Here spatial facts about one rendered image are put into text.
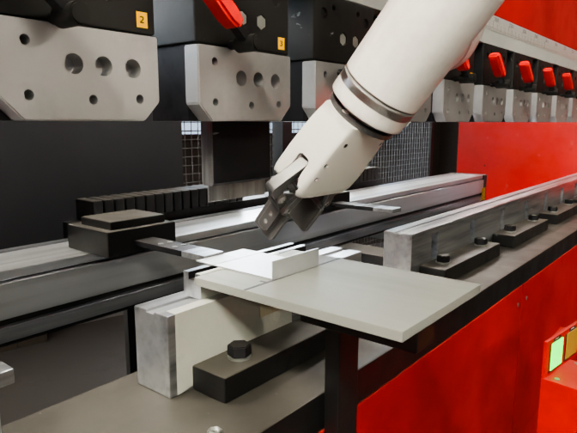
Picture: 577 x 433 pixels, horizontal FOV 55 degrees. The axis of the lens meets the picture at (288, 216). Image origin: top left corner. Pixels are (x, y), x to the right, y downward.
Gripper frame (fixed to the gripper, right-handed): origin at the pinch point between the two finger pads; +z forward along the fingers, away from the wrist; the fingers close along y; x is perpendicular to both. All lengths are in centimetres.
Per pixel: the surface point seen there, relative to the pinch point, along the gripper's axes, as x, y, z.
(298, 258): 4.1, -0.3, 2.9
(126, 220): -19.3, 3.0, 20.4
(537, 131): -28, -215, 15
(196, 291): -0.3, 7.7, 11.7
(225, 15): -14.2, 8.9, -15.8
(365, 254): -6, -56, 29
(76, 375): -78, -76, 205
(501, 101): -13, -83, -9
